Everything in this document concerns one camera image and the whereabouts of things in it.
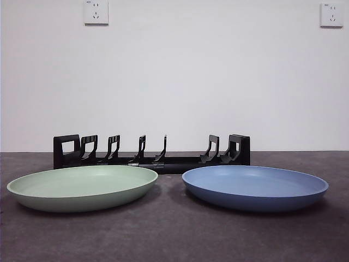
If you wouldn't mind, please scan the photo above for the light blue round plate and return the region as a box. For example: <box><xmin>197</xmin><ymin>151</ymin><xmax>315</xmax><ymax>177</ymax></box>
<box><xmin>182</xmin><ymin>165</ymin><xmax>329</xmax><ymax>211</ymax></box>

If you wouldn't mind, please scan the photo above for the pale green round plate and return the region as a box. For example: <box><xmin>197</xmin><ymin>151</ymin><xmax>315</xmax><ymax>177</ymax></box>
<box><xmin>7</xmin><ymin>164</ymin><xmax>159</xmax><ymax>213</ymax></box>

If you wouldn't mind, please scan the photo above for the black plastic plate rack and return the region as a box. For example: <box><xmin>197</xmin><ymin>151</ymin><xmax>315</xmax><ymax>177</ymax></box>
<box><xmin>53</xmin><ymin>133</ymin><xmax>251</xmax><ymax>175</ymax></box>

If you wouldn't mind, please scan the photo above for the white wall socket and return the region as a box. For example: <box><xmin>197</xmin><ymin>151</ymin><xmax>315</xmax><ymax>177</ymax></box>
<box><xmin>320</xmin><ymin>3</ymin><xmax>344</xmax><ymax>28</ymax></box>
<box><xmin>83</xmin><ymin>0</ymin><xmax>109</xmax><ymax>27</ymax></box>

